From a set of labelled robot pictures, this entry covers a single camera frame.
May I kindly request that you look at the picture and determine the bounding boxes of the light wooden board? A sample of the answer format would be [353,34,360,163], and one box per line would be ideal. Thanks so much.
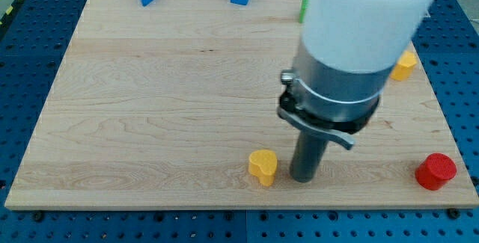
[5,0,478,211]

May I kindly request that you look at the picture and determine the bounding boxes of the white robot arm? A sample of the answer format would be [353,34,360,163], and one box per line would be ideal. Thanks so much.
[277,0,433,182]

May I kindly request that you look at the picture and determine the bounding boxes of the yellow hexagon block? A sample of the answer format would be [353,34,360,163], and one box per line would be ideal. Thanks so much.
[390,51,418,81]

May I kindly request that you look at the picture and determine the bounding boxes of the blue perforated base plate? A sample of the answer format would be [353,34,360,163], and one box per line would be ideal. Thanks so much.
[1,0,478,242]

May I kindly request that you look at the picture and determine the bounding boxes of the green star block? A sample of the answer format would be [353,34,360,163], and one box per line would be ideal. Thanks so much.
[298,0,309,24]

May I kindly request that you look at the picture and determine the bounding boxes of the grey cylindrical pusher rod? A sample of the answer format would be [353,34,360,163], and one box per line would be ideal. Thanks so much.
[289,132,328,182]

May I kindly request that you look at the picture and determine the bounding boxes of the yellow heart block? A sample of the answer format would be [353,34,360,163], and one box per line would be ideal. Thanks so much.
[248,150,278,187]

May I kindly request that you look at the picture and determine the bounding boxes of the red cylinder block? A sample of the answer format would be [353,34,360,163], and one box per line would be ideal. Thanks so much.
[415,153,457,191]

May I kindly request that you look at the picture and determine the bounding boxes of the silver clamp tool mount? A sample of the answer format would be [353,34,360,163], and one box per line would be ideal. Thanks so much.
[277,41,392,150]

